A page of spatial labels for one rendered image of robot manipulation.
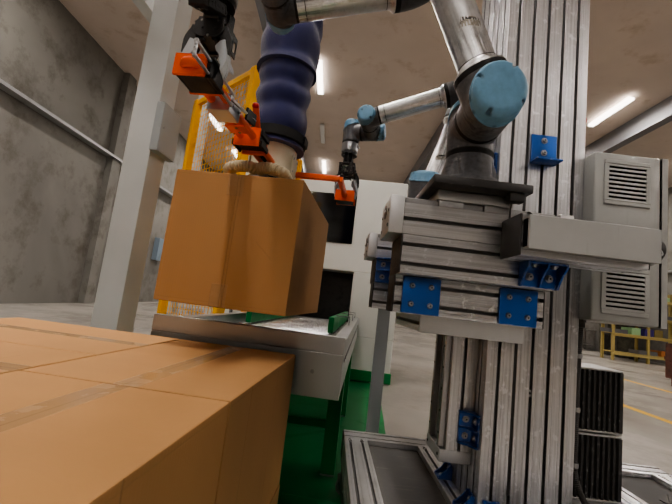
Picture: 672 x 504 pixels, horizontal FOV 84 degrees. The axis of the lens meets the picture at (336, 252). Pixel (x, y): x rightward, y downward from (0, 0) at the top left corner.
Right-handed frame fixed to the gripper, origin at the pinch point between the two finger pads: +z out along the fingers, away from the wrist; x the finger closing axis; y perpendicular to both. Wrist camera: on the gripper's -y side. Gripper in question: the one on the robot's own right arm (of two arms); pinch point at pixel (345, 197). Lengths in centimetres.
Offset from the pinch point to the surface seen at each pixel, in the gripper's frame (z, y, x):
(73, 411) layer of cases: 64, 116, -21
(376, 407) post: 95, -22, 23
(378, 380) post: 83, -22, 23
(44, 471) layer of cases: 64, 131, -12
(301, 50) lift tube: -45, 37, -18
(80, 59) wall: -373, -477, -614
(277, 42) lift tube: -46, 40, -27
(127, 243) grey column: 28, -32, -124
